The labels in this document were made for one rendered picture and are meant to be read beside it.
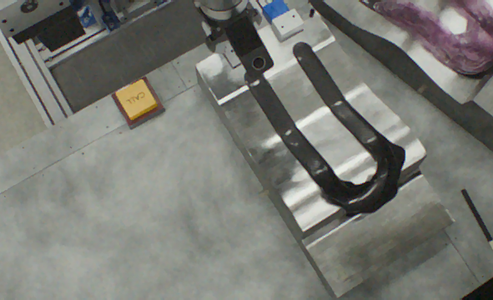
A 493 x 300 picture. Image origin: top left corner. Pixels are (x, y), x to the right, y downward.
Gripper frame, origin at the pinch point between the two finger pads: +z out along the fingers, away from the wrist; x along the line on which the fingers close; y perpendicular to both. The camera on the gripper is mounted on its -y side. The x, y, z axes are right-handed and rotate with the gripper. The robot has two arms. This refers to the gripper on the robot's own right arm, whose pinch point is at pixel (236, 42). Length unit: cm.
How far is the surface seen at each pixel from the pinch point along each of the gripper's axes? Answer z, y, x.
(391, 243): 2.9, -45.4, -5.2
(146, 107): 8.1, 0.4, 20.7
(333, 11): 12.7, -1.4, -21.5
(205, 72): 4.4, -0.7, 7.5
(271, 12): 5.9, 3.0, -9.4
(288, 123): 4.4, -17.0, -0.7
